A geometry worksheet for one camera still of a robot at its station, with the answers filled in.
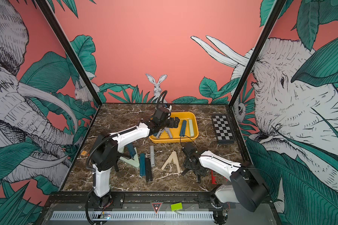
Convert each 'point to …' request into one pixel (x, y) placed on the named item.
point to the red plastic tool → (213, 178)
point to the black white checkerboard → (223, 130)
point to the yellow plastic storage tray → (164, 137)
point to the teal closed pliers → (142, 163)
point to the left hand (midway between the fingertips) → (175, 117)
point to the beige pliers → (173, 156)
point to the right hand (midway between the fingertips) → (190, 166)
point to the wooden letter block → (84, 153)
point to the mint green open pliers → (135, 162)
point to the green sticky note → (176, 206)
